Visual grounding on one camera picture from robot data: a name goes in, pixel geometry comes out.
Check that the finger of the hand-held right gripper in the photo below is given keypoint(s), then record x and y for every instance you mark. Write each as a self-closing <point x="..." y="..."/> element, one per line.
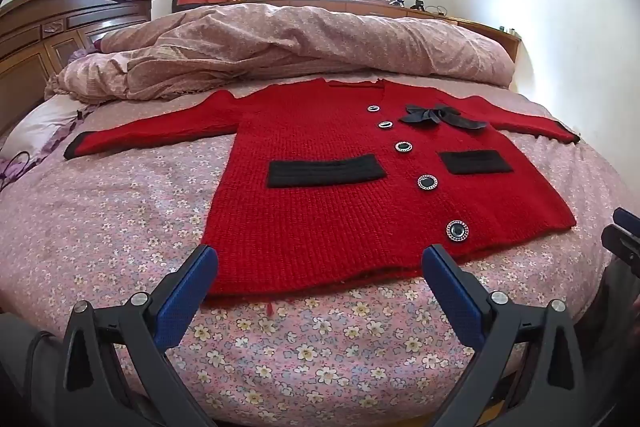
<point x="627" y="221"/>

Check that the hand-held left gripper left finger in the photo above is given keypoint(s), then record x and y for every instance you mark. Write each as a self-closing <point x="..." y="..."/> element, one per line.
<point x="187" y="294"/>

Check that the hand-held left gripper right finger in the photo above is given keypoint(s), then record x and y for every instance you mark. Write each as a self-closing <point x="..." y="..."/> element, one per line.
<point x="450" y="292"/>

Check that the red knit cardigan sweater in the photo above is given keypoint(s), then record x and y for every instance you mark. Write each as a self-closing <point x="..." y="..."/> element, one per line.
<point x="310" y="217"/>

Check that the pink floral bed sheet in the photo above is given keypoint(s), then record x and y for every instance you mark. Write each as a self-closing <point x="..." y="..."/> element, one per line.
<point x="125" y="217"/>

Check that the purple and white pillow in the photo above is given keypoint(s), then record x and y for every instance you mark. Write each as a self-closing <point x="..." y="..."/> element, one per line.
<point x="45" y="122"/>

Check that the pink dotted quilt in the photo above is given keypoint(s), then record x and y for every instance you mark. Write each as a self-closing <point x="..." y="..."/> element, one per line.
<point x="300" y="37"/>

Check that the dark wooden headboard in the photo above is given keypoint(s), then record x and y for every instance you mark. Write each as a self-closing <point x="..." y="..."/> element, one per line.
<point x="30" y="57"/>

